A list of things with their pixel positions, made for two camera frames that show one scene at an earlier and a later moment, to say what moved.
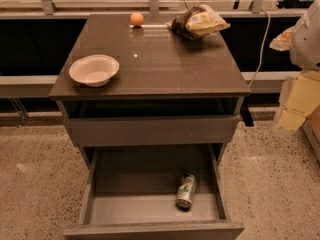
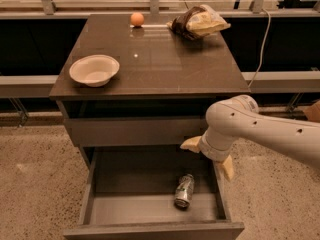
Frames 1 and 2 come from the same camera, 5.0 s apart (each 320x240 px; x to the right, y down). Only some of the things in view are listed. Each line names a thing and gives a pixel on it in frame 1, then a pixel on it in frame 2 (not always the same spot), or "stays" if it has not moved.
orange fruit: [136, 19] stays
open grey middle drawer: [131, 194] stays
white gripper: [306, 44] → [210, 148]
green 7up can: [185, 192] stays
